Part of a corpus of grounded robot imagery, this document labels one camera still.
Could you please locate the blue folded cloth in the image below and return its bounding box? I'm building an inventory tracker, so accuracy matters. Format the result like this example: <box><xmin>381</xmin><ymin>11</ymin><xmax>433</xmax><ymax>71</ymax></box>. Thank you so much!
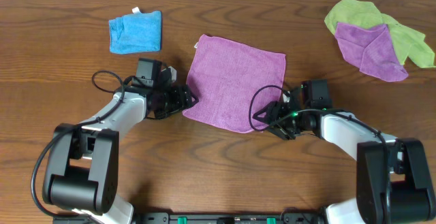
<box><xmin>108</xmin><ymin>7</ymin><xmax>162</xmax><ymax>54</ymax></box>

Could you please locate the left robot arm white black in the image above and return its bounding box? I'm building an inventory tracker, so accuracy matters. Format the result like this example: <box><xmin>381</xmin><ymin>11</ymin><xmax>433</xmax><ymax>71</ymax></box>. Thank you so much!
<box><xmin>42</xmin><ymin>85</ymin><xmax>198</xmax><ymax>223</ymax></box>

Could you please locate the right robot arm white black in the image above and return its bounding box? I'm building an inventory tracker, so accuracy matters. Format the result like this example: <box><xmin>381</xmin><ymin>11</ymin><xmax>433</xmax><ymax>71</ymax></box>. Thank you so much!
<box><xmin>249</xmin><ymin>101</ymin><xmax>435</xmax><ymax>223</ymax></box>

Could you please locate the purple cloth with white tag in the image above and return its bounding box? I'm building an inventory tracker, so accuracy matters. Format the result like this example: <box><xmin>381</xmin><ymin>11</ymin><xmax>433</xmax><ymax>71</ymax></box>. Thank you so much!
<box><xmin>183</xmin><ymin>35</ymin><xmax>286</xmax><ymax>133</ymax></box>

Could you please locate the purple crumpled cloth on green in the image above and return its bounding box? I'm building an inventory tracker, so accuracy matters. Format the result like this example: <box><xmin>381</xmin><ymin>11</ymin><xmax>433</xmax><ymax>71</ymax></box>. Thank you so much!
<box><xmin>334</xmin><ymin>22</ymin><xmax>408</xmax><ymax>82</ymax></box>

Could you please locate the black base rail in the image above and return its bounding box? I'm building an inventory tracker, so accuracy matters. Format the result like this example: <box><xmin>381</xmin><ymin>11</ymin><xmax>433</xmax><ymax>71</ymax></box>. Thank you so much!
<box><xmin>52</xmin><ymin>205</ymin><xmax>328</xmax><ymax>224</ymax></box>

